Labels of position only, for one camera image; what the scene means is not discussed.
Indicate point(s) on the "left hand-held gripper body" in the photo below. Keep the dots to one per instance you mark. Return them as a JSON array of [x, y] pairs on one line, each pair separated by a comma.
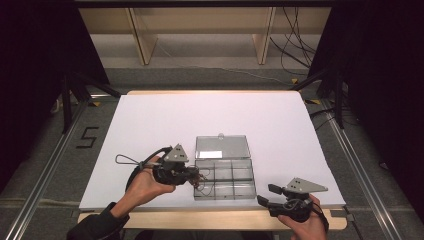
[[171, 170]]

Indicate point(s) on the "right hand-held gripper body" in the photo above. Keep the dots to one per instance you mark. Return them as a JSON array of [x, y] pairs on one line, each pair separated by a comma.
[[301, 186]]

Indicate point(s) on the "clear plastic compartment box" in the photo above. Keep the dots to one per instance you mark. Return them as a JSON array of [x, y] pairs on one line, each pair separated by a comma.
[[226, 173]]

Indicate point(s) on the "person's left hand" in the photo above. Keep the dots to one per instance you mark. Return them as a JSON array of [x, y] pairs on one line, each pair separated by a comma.
[[145, 186]]

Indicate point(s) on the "person's right hand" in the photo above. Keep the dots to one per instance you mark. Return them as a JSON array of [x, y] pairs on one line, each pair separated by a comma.
[[310, 230]]

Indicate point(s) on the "white table sheet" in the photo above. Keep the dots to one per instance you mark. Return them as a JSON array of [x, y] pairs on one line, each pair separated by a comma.
[[206, 116]]

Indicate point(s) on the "yellow black tape piece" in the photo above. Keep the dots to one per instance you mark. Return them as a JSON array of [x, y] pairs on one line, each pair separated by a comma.
[[294, 81], [312, 101], [96, 103]]

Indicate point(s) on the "black tripod stand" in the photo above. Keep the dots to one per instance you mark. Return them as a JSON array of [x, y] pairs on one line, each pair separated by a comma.
[[67, 103], [338, 100]]

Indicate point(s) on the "dark curtain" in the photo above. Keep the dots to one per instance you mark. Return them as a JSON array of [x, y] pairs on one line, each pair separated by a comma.
[[30, 66], [383, 83]]

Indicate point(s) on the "light wooden shelf unit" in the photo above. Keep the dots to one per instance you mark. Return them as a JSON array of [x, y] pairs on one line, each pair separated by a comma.
[[206, 23]]

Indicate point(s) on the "aluminium floor rail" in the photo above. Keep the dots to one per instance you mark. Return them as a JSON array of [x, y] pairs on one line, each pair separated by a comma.
[[360, 173], [46, 173]]

